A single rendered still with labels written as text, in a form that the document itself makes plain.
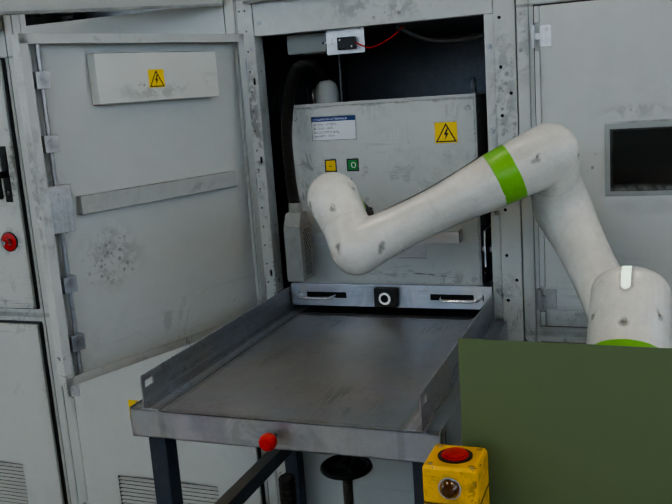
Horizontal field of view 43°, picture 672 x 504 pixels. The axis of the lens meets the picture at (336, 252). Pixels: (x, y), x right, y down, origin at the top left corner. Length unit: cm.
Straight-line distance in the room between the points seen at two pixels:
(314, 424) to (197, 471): 105
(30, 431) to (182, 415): 125
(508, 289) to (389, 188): 39
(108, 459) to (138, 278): 84
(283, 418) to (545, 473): 50
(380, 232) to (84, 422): 134
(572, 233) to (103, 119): 104
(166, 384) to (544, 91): 104
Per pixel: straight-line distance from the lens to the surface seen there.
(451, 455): 125
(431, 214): 168
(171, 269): 208
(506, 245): 205
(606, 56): 196
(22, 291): 270
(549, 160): 170
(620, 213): 199
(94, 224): 194
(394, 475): 232
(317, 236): 218
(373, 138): 213
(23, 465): 293
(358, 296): 221
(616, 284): 146
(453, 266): 213
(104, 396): 263
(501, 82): 201
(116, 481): 273
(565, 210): 179
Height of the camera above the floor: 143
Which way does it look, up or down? 11 degrees down
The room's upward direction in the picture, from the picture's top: 4 degrees counter-clockwise
